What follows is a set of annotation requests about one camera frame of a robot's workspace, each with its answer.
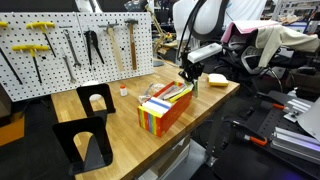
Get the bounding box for yellow sponge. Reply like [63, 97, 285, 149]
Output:
[207, 73, 230, 88]

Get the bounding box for orange rainbow striped box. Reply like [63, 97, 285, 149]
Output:
[137, 80, 194, 138]

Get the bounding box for pink cloth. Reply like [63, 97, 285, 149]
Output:
[220, 19, 281, 44]

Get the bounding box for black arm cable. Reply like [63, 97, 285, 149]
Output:
[175, 0, 231, 63]

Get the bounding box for black pliers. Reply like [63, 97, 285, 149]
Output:
[83, 29, 105, 67]

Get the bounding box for orange handled black clamp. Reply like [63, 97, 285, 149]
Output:
[229, 119, 269, 147]

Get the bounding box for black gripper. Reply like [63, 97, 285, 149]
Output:
[177, 61, 205, 89]

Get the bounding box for dark wooden handle hammer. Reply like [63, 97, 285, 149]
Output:
[124, 18, 139, 71]

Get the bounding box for aluminium extrusion bars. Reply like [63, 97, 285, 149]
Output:
[269, 126, 320, 164]

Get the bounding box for black office chair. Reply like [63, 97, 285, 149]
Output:
[218, 29, 294, 94]

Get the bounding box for beige jacket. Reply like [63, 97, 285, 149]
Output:
[254, 24, 320, 68]

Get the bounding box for yellow edged booklet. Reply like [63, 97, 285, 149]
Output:
[168, 83, 195, 103]

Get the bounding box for large black metal bookend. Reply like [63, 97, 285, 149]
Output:
[52, 115, 114, 177]

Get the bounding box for white backdrop sheet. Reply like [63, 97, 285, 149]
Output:
[228, 0, 268, 24]

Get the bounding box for small black metal bookend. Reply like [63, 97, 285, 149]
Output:
[75, 83, 117, 118]

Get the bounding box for yellow T-handle hex key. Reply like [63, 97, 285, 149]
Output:
[25, 21, 57, 58]
[12, 44, 50, 85]
[0, 20, 24, 86]

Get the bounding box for orange handled tool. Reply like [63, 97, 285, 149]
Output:
[259, 101, 291, 114]

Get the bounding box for black perforated cart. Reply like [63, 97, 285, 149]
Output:
[211, 89, 320, 180]

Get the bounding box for silver metal brackets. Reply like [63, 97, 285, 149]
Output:
[283, 98, 314, 123]

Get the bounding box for short silver wrench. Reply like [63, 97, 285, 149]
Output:
[60, 49, 78, 84]

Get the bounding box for white pegboard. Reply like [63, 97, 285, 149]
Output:
[0, 11, 155, 103]

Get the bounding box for wooden side table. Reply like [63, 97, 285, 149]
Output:
[161, 37, 184, 67]

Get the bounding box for white blue striped booklet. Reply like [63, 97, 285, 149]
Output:
[141, 96, 173, 118]

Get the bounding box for long silver wrench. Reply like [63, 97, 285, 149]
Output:
[62, 29, 82, 69]

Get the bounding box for small white orange-capped bottle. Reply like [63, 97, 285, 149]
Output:
[119, 84, 129, 97]

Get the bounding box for light wooden handle hammer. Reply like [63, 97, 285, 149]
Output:
[98, 22, 125, 73]

